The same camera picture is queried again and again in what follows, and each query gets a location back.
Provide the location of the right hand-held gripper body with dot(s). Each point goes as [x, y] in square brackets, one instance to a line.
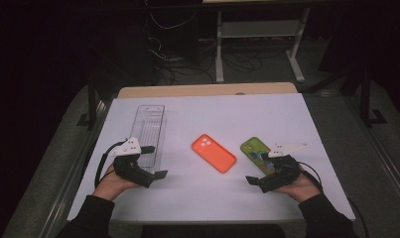
[283, 172]

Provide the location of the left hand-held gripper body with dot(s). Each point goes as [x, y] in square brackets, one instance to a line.
[131, 168]

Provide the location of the green patterned phone case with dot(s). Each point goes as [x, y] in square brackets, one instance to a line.
[252, 148]

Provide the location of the orange phone case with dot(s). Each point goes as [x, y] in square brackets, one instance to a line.
[214, 153]

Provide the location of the person's right hand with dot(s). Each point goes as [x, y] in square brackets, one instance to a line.
[301, 188]

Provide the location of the person's left hand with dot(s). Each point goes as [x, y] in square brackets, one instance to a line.
[111, 183]

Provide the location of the clear plastic tray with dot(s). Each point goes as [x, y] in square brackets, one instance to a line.
[151, 122]

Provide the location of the black metal stand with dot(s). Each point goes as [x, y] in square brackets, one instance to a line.
[92, 105]
[364, 99]

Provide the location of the grey metal frame rail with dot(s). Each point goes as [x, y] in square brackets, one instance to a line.
[386, 162]
[83, 158]

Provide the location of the white desk frame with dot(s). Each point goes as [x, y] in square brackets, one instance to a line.
[219, 49]

